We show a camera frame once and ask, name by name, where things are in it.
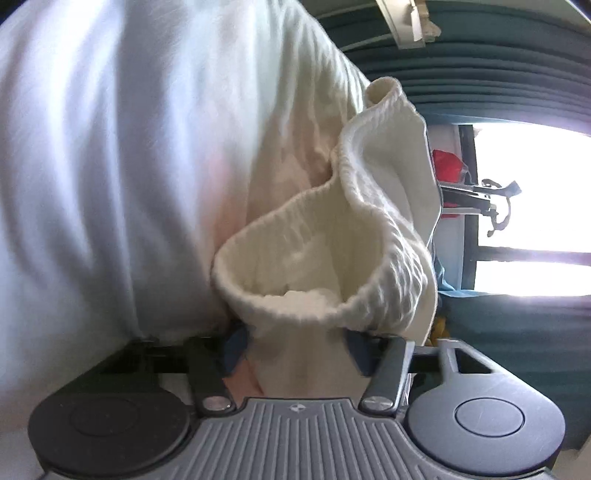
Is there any yellow item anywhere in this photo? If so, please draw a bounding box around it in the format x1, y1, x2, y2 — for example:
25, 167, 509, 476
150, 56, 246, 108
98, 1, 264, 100
427, 316, 447, 348

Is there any bright window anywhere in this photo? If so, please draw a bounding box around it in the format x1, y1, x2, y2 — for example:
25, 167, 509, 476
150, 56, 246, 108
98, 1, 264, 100
472, 124, 591, 297

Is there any teal curtain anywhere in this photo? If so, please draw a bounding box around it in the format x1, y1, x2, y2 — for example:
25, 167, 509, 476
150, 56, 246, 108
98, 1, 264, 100
314, 0, 591, 455

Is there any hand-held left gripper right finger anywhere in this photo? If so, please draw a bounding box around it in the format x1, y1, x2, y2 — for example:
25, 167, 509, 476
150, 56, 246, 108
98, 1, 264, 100
344, 330, 506, 414

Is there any blue cloth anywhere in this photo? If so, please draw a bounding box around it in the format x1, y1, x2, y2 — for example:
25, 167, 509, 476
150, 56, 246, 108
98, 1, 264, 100
433, 258, 463, 297

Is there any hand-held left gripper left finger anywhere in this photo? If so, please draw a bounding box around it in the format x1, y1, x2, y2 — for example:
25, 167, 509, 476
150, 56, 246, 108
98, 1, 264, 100
89, 323, 252, 413

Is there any red cloth item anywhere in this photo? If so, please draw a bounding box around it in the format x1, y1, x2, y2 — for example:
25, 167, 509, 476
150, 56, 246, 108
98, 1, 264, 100
432, 148, 465, 186

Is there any white knit sweatshirt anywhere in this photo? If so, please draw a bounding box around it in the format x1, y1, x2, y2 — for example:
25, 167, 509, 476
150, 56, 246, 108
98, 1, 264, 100
0, 0, 440, 432

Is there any white ceiling rail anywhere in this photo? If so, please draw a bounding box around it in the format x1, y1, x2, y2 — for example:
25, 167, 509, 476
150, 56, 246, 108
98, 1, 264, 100
376, 0, 443, 49

